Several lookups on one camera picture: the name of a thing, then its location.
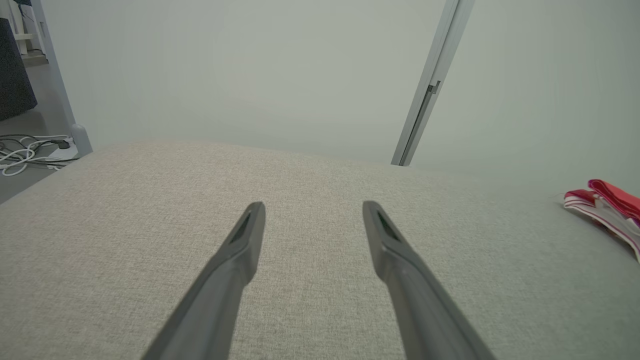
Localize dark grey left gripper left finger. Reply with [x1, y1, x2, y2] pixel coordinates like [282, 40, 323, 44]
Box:
[141, 201, 266, 360]

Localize dark blue panel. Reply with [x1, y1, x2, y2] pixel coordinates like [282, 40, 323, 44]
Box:
[0, 17, 38, 122]

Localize black floor cable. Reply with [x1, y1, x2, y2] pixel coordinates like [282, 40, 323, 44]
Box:
[0, 135, 71, 168]

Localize white power strip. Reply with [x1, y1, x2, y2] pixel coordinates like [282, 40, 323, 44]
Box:
[47, 137, 80, 162]

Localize red shorts with white stripe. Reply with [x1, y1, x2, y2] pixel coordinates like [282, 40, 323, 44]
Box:
[563, 189, 640, 263]

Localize grey partition post with foot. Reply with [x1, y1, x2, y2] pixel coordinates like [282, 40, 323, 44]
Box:
[30, 0, 94, 157]

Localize white shelf unit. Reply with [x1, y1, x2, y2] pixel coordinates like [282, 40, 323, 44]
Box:
[0, 0, 48, 66]

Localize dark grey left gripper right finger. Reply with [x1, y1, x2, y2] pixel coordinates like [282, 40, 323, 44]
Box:
[362, 200, 496, 360]

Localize white floor cable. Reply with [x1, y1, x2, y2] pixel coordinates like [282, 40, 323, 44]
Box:
[0, 134, 71, 177]

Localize grey aluminium partition post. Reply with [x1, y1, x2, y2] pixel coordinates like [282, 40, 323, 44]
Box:
[390, 0, 476, 167]

